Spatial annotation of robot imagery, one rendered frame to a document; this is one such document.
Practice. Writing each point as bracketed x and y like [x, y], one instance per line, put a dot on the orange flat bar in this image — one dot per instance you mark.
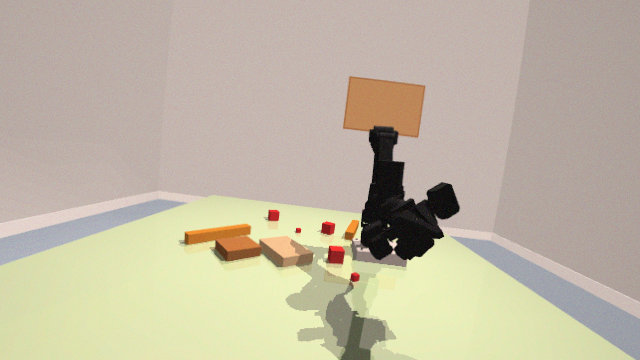
[209, 234]
[351, 230]

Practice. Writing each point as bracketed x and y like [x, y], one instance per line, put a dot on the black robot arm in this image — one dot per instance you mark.
[387, 180]

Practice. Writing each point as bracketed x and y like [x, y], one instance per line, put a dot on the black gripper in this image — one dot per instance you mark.
[410, 221]

